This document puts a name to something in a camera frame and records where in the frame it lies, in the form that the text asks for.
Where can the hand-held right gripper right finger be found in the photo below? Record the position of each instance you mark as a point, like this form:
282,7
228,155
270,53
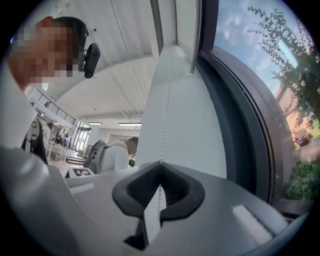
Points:
225,200

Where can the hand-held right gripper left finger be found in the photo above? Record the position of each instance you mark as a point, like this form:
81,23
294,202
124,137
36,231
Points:
100,190

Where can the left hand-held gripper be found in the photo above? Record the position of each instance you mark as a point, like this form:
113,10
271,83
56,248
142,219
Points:
81,172

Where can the white roller blind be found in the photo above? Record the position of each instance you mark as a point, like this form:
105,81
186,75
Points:
196,37

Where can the grey backpack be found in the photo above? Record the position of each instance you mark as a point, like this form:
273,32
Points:
96,156

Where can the white table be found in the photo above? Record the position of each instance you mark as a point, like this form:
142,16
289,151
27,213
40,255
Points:
58,150

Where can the long ceiling light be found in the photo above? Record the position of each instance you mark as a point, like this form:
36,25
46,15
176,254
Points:
130,124
95,123

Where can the black metal balcony railing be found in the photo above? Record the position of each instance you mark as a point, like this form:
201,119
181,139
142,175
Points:
56,107

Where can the green bush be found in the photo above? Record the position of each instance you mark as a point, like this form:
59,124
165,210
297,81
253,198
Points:
306,180

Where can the person's white shirt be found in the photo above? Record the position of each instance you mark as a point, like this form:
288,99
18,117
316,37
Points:
15,112

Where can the red car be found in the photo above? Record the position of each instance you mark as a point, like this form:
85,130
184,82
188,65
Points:
301,140

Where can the red brick building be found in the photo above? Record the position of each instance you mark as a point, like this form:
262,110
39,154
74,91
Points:
287,105

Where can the person's head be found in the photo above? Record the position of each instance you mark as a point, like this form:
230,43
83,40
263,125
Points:
42,52

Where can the green leafy tree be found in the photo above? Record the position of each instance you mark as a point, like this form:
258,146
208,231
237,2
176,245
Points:
292,62

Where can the dark grey window frame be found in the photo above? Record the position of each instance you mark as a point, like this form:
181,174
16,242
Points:
237,112

